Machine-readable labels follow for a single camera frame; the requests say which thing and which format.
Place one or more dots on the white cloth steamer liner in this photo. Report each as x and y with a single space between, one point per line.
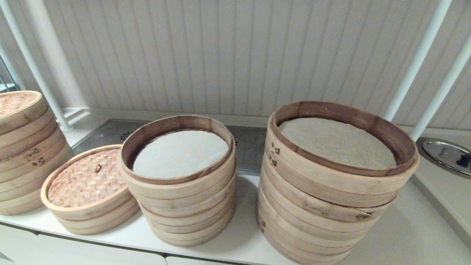
180 154

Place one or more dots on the beige mesh steamer liner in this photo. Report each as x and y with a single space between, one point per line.
338 143

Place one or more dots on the large bamboo steamer basket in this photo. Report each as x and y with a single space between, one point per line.
316 221
312 260
323 189
312 244

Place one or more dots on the round metal plate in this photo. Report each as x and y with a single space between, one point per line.
441 151

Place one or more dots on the white metal pole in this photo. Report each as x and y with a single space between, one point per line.
11 68
419 55
33 70
441 92

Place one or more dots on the wide white post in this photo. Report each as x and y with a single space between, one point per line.
55 55

